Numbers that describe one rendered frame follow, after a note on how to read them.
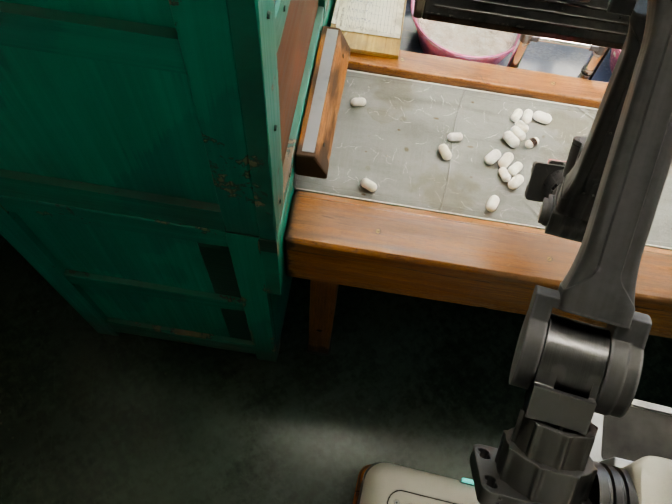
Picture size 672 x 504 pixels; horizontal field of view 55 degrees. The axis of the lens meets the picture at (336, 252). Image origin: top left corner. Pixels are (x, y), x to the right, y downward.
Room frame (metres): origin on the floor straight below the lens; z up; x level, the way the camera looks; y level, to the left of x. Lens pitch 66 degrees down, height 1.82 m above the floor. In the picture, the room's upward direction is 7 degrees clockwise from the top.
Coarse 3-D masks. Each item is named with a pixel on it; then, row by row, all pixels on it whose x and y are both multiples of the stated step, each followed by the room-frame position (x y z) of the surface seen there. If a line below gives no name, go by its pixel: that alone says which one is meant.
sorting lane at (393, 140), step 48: (384, 96) 0.84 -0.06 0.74; (432, 96) 0.86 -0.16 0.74; (480, 96) 0.87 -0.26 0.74; (336, 144) 0.71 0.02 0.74; (384, 144) 0.73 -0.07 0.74; (432, 144) 0.74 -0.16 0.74; (480, 144) 0.75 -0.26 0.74; (336, 192) 0.60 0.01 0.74; (384, 192) 0.62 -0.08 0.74; (432, 192) 0.63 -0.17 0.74; (480, 192) 0.64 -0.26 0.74
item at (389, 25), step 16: (352, 0) 1.05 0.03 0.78; (368, 0) 1.06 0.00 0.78; (384, 0) 1.06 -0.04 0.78; (400, 0) 1.07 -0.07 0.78; (336, 16) 1.00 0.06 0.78; (352, 16) 1.01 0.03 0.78; (368, 16) 1.01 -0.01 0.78; (384, 16) 1.02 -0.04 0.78; (400, 16) 1.02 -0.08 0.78; (368, 32) 0.97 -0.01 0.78; (384, 32) 0.97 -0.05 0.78; (400, 32) 0.98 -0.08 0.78
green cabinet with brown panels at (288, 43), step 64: (0, 0) 0.47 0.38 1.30; (64, 0) 0.47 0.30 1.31; (128, 0) 0.47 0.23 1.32; (192, 0) 0.45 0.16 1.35; (256, 0) 0.44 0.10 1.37; (320, 0) 0.93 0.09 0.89; (0, 64) 0.47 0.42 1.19; (64, 64) 0.47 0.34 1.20; (128, 64) 0.45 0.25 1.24; (192, 64) 0.45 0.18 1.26; (256, 64) 0.44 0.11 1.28; (0, 128) 0.48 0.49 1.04; (64, 128) 0.47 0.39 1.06; (128, 128) 0.47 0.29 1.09; (192, 128) 0.46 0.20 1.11; (256, 128) 0.44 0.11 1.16; (0, 192) 0.47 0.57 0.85; (64, 192) 0.46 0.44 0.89; (128, 192) 0.46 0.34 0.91; (192, 192) 0.47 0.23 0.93; (256, 192) 0.44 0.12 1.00
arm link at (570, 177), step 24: (624, 0) 0.51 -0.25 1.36; (624, 48) 0.51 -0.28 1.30; (624, 72) 0.49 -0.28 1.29; (624, 96) 0.48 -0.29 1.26; (600, 120) 0.47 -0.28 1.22; (600, 144) 0.46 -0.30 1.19; (576, 168) 0.47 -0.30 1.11; (600, 168) 0.45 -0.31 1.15; (576, 192) 0.45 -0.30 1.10; (552, 216) 0.44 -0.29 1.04; (576, 216) 0.43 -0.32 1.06; (576, 240) 0.42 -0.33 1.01
